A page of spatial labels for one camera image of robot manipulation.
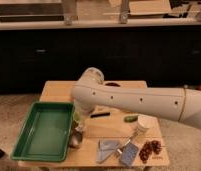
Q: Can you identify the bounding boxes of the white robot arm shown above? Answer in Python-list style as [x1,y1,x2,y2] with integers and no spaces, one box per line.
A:
[72,67,201,130]

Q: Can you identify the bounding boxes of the wooden block brush black bristles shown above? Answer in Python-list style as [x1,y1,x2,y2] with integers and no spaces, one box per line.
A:
[90,106,110,118]

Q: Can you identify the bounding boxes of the green plastic tray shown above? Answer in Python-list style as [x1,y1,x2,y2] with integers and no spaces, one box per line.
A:
[11,102,74,162]

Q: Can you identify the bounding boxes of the metal cup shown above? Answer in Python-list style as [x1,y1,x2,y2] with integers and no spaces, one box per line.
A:
[69,132,83,148]

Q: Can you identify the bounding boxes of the blue folded cloth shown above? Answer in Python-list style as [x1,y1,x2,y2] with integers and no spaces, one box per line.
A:
[96,140,121,163]

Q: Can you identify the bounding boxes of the dark brown bowl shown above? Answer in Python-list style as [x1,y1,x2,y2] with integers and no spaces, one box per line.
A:
[105,82,121,87]

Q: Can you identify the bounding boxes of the small green vegetable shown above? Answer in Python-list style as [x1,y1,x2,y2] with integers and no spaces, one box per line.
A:
[124,115,138,123]

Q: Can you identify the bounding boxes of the blue sponge scraper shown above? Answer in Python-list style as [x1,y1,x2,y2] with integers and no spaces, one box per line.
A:
[117,140,139,167]

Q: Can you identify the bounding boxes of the white jar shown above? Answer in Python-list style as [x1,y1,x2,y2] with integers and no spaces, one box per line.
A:
[136,115,153,134]

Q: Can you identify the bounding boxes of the brown grape bunch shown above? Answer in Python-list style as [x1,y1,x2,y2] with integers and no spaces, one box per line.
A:
[139,140,162,163]

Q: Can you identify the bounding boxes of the dark cabinet counter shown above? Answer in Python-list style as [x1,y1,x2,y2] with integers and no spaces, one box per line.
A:
[0,22,201,94]

